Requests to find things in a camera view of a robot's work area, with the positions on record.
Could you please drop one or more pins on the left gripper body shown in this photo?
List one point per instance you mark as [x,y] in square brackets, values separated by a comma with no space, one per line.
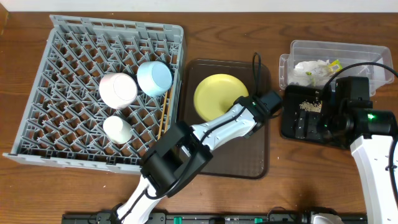
[272,101]

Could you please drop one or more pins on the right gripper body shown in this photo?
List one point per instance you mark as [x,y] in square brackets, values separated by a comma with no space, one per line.
[326,126]

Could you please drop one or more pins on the yellow snack wrapper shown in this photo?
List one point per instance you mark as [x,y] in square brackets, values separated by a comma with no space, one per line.
[325,69]

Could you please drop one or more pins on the white napkin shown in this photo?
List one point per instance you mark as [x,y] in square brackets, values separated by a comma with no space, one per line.
[299,77]

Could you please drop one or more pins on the yellow plate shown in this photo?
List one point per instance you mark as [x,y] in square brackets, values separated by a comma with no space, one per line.
[216,94]

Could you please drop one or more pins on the light blue bowl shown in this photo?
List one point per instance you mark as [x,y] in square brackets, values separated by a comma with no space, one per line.
[154,78]

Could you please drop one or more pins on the pink bowl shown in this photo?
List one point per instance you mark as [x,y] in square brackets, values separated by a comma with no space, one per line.
[117,90]

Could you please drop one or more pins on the white paper cup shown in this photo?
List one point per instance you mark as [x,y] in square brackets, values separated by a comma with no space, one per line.
[117,129]

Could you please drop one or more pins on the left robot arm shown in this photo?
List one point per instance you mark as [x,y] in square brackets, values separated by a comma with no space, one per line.
[183,151]

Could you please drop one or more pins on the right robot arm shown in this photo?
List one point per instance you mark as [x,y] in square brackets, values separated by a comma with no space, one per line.
[373,148]

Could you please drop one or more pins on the food scraps pile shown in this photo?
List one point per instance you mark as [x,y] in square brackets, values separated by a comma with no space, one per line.
[315,107]

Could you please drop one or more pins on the black rectangular tray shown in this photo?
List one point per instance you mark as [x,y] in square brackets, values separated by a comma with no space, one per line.
[295,94]

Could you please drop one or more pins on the clear plastic bin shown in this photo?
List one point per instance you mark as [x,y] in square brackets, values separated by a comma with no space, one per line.
[347,54]

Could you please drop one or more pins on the dark brown serving tray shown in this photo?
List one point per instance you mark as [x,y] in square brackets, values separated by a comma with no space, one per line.
[245,158]

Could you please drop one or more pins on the grey plastic dish rack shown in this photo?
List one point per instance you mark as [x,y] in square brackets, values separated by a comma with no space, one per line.
[62,125]

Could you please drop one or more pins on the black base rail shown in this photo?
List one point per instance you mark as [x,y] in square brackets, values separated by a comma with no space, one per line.
[161,218]

